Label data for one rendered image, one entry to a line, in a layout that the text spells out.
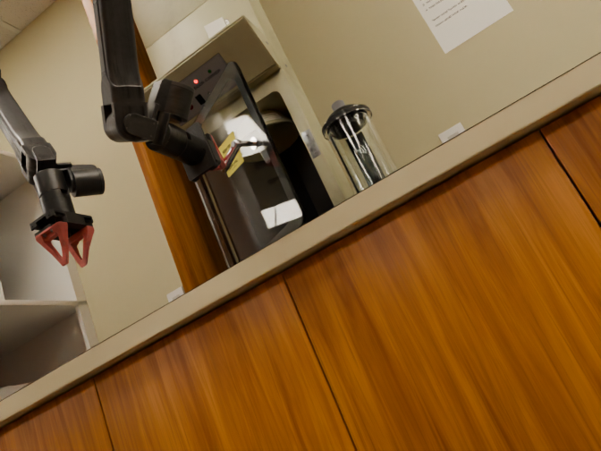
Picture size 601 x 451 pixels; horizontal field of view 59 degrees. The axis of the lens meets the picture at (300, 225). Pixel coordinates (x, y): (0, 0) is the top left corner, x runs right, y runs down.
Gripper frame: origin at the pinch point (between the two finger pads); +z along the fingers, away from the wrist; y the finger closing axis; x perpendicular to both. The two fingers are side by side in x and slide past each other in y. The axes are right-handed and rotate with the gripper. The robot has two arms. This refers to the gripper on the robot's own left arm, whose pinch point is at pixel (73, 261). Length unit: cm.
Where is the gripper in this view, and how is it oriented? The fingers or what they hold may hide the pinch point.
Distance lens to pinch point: 111.5
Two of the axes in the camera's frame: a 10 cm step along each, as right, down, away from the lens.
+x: -8.2, 4.8, 3.0
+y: 4.1, 1.3, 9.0
